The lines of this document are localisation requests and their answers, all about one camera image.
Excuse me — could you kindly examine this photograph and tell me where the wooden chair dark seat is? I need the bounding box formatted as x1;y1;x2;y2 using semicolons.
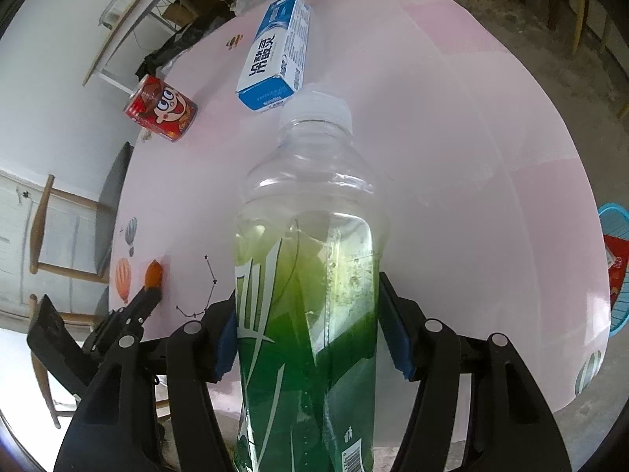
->
28;142;134;286
28;294;94;428
570;0;621;55

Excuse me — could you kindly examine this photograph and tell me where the red drink can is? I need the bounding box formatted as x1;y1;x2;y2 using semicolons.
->
123;74;197;143

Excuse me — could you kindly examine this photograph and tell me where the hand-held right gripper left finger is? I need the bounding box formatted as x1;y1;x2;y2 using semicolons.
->
53;291;237;472

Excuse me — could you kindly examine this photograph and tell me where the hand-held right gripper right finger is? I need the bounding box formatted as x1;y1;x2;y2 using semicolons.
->
378;274;573;472

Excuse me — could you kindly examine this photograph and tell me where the white desk with wooden top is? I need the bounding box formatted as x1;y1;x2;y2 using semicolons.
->
81;0;232;94

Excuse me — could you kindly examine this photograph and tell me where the red snack bag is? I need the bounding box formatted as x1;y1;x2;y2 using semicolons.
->
602;235;629;306

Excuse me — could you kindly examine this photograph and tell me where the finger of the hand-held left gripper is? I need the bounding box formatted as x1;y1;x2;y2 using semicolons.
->
123;285;163;328
27;294;88;396

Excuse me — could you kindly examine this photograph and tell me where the black cloth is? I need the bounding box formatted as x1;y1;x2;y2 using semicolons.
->
140;7;237;79

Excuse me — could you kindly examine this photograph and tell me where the brown cardboard box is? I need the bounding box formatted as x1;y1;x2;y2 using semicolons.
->
164;0;197;28

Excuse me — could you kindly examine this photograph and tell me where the blue white carton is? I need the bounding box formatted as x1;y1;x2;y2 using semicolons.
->
236;0;313;113

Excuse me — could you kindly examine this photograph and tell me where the green plastic bottle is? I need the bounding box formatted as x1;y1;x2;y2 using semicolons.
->
233;89;389;472

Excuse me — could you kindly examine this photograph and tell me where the blue plastic basket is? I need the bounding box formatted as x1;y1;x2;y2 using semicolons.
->
597;201;629;340

